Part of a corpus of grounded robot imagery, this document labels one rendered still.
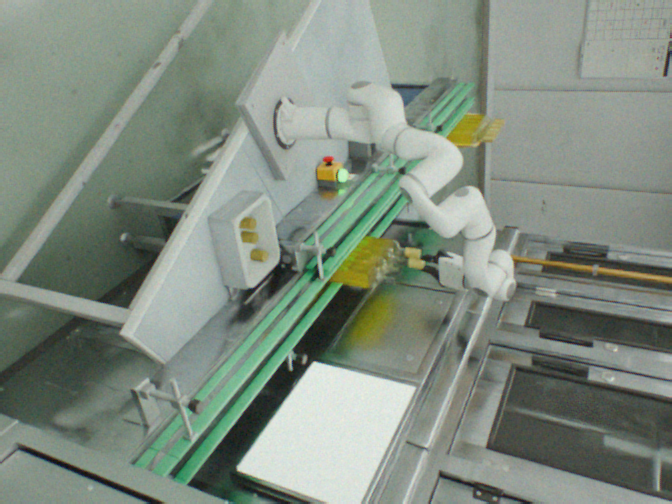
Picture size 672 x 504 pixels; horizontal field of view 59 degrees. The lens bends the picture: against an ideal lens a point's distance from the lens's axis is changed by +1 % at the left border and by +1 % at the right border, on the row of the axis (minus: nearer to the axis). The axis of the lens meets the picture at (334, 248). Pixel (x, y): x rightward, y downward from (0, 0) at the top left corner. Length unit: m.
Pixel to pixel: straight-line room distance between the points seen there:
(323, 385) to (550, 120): 6.38
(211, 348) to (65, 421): 0.50
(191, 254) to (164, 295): 0.13
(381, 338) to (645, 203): 6.49
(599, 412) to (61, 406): 1.47
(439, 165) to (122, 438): 0.97
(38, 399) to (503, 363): 1.36
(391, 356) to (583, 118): 6.20
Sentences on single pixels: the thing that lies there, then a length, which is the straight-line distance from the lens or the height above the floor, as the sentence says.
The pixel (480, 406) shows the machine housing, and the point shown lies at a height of 1.47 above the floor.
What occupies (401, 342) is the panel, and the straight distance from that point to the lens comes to 1.77.
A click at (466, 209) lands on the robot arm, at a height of 1.39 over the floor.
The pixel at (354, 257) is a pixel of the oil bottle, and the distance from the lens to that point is 1.88.
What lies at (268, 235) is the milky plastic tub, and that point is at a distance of 1.72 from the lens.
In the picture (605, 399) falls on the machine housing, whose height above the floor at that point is 1.76.
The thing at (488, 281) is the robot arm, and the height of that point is 1.44.
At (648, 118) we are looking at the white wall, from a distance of 7.65.
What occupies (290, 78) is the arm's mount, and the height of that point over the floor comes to 0.77.
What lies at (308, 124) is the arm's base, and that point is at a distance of 1.75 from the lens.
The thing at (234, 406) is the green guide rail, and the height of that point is 0.94.
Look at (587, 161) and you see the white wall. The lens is 7.85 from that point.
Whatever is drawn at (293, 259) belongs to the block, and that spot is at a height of 0.87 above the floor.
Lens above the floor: 1.72
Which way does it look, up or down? 25 degrees down
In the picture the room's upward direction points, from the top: 99 degrees clockwise
